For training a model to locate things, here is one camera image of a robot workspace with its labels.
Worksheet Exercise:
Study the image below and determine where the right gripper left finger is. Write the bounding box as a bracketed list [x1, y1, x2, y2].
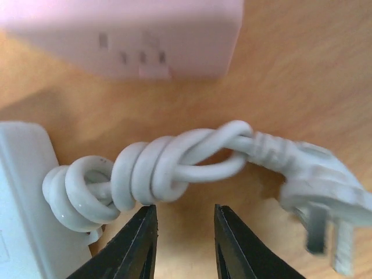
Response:
[69, 205, 158, 279]

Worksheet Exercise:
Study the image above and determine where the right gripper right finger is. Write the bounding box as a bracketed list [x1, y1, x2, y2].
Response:
[214, 205, 304, 279]

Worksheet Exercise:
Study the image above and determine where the white power strip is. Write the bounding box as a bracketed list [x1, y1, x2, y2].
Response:
[1, 121, 91, 278]

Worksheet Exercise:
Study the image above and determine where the white power strip cord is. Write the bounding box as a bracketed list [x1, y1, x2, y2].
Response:
[42, 119, 372, 277]

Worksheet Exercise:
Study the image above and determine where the pink cube adapter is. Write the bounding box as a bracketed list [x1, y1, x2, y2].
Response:
[1, 1, 244, 79]

